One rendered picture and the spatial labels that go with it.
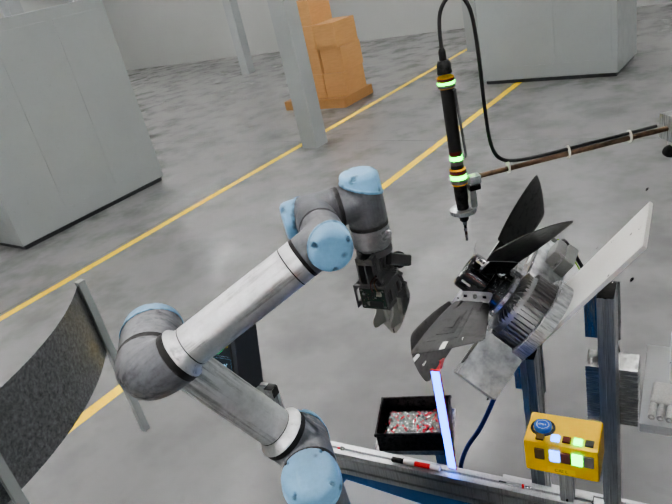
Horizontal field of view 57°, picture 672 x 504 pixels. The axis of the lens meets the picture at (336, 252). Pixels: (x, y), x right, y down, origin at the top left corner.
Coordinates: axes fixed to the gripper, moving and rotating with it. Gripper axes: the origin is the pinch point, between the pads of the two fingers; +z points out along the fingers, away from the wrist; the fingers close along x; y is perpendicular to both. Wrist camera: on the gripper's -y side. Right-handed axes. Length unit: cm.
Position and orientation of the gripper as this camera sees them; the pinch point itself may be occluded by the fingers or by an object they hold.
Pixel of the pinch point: (395, 325)
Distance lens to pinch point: 132.1
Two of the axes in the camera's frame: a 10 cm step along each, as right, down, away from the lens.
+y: -4.5, 4.7, -7.6
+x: 8.7, 0.3, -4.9
